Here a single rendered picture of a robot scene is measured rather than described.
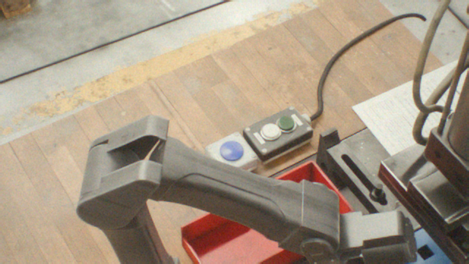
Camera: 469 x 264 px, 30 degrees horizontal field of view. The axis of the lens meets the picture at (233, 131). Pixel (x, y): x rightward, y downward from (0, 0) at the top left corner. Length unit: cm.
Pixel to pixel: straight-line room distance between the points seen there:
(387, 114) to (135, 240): 66
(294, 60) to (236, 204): 71
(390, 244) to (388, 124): 54
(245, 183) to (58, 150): 61
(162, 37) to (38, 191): 153
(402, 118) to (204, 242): 44
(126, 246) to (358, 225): 29
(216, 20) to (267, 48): 134
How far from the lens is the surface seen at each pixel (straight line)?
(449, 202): 118
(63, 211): 150
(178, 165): 99
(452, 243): 120
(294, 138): 153
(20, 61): 298
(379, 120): 161
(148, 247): 112
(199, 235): 144
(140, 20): 305
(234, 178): 102
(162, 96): 163
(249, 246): 143
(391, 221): 109
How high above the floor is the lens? 213
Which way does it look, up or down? 52 degrees down
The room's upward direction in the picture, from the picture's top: 1 degrees clockwise
